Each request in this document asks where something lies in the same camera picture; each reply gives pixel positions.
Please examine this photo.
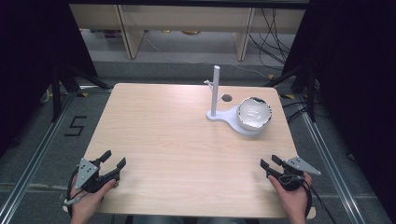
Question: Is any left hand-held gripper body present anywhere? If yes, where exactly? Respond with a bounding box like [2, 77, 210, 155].
[75, 158, 121, 194]

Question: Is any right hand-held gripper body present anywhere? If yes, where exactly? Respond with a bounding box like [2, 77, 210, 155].
[266, 156, 322, 192]

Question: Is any person's right hand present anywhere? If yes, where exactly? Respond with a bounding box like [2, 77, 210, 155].
[267, 172, 314, 218]

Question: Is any person's left hand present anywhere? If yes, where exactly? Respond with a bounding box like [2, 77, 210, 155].
[68, 178, 117, 220]

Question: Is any white bowl with dark rim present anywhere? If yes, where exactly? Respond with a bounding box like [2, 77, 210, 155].
[236, 96, 273, 132]

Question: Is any black metal stand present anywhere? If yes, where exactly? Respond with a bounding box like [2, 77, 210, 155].
[263, 63, 318, 123]
[49, 60, 114, 123]

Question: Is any white stand with pole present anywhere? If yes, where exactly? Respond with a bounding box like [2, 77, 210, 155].
[204, 64, 264, 138]

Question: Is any black curtain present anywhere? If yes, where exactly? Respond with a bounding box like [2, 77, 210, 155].
[280, 0, 396, 217]
[0, 0, 98, 158]

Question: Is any beige wooden desk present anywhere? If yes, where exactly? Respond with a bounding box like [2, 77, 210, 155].
[68, 3, 307, 62]

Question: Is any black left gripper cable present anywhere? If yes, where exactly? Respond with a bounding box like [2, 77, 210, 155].
[63, 166, 86, 220]

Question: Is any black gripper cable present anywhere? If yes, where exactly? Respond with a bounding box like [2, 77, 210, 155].
[63, 166, 86, 220]
[279, 174, 339, 224]

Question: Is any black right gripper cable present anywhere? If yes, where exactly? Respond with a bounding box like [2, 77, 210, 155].
[279, 174, 339, 224]

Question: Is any aluminium floor rail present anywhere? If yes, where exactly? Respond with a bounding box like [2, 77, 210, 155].
[299, 92, 368, 224]
[0, 90, 79, 224]

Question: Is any bundle of black floor cables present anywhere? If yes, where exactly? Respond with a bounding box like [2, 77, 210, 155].
[247, 7, 297, 72]

